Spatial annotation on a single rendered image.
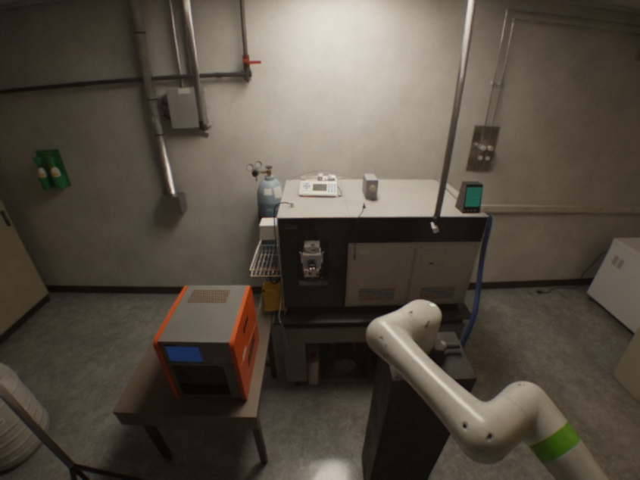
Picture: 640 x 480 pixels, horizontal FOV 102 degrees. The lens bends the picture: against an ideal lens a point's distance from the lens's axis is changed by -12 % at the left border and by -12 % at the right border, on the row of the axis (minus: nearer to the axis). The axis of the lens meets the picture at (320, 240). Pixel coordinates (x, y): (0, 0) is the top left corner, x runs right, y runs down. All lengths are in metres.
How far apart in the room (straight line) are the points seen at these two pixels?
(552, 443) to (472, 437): 0.20
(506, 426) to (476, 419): 0.07
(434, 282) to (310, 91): 1.74
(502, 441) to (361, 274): 1.22
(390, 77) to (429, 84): 0.33
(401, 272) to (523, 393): 1.12
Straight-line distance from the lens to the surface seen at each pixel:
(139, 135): 3.04
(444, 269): 1.96
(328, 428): 2.37
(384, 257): 1.78
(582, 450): 0.99
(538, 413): 0.95
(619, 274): 4.10
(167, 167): 2.90
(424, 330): 1.09
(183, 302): 1.63
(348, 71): 2.62
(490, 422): 0.85
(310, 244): 1.64
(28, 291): 4.21
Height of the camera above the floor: 2.10
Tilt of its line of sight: 29 degrees down
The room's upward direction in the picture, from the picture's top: straight up
